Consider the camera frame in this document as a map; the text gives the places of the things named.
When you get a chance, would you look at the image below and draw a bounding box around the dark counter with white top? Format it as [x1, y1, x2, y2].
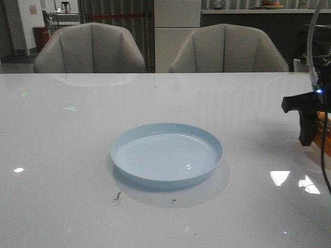
[200, 8, 331, 72]

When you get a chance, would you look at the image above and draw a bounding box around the red barrier belt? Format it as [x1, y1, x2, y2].
[86, 12, 147, 20]

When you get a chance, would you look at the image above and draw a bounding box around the orange corn cob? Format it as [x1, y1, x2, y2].
[313, 111, 330, 168]

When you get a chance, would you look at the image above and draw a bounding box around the left grey upholstered chair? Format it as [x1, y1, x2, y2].
[34, 22, 145, 73]

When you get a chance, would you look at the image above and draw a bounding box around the right grey upholstered chair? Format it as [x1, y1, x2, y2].
[169, 24, 289, 73]

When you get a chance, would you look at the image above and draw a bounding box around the dark jug on table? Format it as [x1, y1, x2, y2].
[61, 1, 71, 13]

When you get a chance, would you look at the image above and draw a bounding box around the pink wall notice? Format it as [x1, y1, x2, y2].
[29, 5, 37, 15]

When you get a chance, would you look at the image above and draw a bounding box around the white cable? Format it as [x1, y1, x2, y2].
[307, 0, 324, 87]

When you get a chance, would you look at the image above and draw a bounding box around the fruit bowl on counter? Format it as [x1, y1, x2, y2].
[260, 0, 284, 9]

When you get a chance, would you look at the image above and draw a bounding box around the grey upholstered chair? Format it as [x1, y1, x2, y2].
[34, 22, 145, 73]
[169, 24, 289, 73]

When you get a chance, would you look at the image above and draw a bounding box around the red bin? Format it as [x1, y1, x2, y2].
[33, 26, 49, 52]

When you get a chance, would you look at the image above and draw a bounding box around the light blue round plate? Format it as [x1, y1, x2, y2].
[111, 123, 223, 189]

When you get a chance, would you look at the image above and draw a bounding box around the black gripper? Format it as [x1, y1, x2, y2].
[281, 55, 330, 146]

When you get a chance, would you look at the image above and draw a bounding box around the white cabinet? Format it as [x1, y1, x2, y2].
[154, 0, 201, 73]

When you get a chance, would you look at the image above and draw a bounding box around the background metal table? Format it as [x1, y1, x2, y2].
[42, 10, 80, 32]

